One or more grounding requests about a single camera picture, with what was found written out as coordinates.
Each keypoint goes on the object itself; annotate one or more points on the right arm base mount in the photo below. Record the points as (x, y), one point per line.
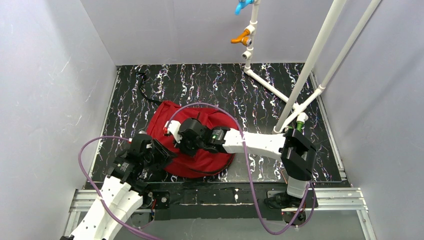
(282, 200)

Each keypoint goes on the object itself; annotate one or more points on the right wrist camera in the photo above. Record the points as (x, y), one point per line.
(172, 128)

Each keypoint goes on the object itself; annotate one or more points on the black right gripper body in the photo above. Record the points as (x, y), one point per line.
(185, 145)

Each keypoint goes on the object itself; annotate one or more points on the green pipe valve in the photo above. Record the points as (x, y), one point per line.
(299, 126)

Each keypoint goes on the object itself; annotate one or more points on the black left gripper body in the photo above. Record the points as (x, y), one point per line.
(159, 153)

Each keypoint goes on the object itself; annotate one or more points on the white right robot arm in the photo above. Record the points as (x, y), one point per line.
(292, 148)

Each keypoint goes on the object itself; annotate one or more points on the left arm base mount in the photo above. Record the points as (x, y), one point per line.
(155, 197)

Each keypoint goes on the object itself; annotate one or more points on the orange pipe valve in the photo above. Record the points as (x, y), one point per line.
(243, 38)

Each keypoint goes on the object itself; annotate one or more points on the red student backpack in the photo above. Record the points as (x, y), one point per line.
(203, 163)

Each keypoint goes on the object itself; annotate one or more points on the aluminium front rail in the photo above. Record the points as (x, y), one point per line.
(328, 199)

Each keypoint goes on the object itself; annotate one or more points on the blue pipe valve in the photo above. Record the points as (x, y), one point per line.
(241, 5)

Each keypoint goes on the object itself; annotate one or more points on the white PVC pipe frame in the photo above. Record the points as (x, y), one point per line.
(297, 31)

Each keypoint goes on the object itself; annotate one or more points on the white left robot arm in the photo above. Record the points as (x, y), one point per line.
(122, 192)

